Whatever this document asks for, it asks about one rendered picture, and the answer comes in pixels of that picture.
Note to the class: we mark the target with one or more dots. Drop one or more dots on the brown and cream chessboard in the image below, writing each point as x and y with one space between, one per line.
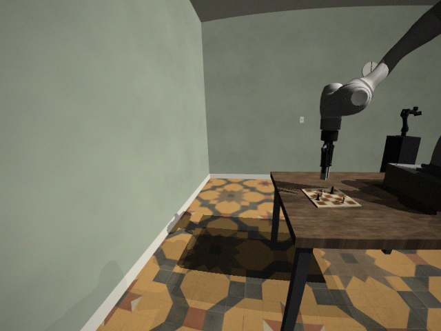
330 200

